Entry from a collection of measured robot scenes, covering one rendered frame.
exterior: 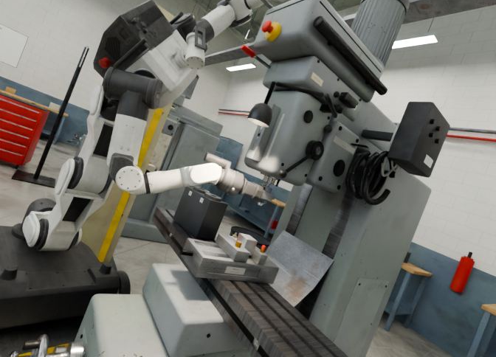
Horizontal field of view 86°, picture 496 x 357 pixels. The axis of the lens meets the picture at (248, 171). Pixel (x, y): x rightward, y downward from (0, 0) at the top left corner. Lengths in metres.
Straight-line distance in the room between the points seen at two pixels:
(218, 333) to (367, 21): 1.30
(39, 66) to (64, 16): 1.57
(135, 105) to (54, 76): 8.92
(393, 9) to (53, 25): 9.28
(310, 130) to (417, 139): 0.34
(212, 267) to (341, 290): 0.56
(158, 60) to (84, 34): 8.97
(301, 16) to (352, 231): 0.83
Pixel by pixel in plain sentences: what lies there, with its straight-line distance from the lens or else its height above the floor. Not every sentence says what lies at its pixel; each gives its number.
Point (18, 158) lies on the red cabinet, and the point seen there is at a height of 0.18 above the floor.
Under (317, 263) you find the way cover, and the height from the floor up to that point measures 1.03.
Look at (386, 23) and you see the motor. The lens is 1.36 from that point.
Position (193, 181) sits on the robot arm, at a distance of 0.90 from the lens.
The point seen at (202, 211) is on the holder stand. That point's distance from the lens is 1.28.
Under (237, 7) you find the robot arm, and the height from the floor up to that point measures 1.95.
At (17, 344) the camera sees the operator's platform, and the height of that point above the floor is 0.40.
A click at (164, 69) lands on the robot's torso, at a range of 1.01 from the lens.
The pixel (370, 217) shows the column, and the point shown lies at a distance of 1.21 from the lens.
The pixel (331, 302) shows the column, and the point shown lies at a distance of 1.26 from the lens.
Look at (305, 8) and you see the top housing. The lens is 0.97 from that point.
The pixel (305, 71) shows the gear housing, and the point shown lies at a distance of 0.95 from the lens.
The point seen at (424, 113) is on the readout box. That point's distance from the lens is 1.06.
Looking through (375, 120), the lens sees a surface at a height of 1.70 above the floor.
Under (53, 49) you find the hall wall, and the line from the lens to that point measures 9.86.
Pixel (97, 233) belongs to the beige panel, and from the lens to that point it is 2.75.
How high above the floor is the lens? 1.30
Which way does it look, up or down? level
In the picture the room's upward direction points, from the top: 22 degrees clockwise
